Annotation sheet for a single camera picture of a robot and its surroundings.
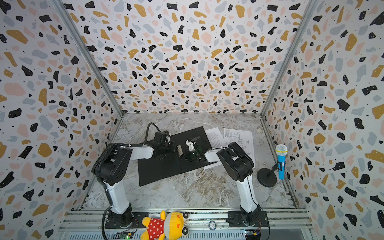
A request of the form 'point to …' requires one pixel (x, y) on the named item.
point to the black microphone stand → (266, 177)
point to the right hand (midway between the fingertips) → (178, 155)
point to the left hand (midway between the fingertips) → (178, 145)
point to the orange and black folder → (173, 161)
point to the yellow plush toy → (170, 227)
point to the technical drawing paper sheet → (244, 138)
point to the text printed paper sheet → (215, 138)
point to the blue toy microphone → (281, 151)
